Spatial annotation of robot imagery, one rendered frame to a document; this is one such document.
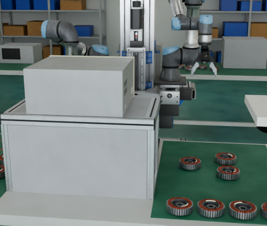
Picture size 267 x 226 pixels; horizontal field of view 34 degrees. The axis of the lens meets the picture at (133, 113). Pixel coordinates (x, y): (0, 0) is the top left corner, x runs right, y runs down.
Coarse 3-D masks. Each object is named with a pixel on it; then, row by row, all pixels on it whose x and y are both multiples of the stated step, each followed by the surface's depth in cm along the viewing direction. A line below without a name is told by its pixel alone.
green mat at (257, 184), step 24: (168, 144) 258; (192, 144) 258; (216, 144) 258; (240, 144) 258; (168, 168) 223; (216, 168) 223; (240, 168) 223; (264, 168) 223; (168, 192) 197; (192, 192) 197; (216, 192) 197; (240, 192) 197; (264, 192) 197; (168, 216) 176; (192, 216) 176
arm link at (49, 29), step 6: (42, 24) 268; (48, 24) 266; (54, 24) 265; (42, 30) 268; (48, 30) 266; (54, 30) 264; (42, 36) 272; (48, 36) 269; (54, 36) 267; (60, 42) 280; (78, 48) 295; (84, 48) 301; (78, 54) 300; (84, 54) 301
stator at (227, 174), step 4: (220, 168) 214; (224, 168) 216; (228, 168) 216; (232, 168) 215; (236, 168) 214; (220, 172) 210; (224, 172) 210; (228, 172) 209; (232, 172) 209; (236, 172) 209; (220, 176) 210; (224, 176) 209; (228, 176) 208; (232, 176) 208; (236, 176) 209
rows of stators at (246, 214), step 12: (168, 204) 178; (180, 204) 181; (192, 204) 179; (204, 204) 181; (216, 204) 180; (240, 204) 180; (252, 204) 178; (264, 204) 178; (216, 216) 174; (240, 216) 172; (252, 216) 173; (264, 216) 174
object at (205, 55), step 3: (201, 48) 246; (204, 48) 246; (207, 48) 246; (201, 51) 244; (204, 51) 244; (207, 51) 244; (201, 54) 242; (204, 54) 242; (207, 54) 242; (201, 57) 241; (204, 57) 240; (207, 57) 240; (201, 60) 241; (204, 60) 240; (207, 60) 240
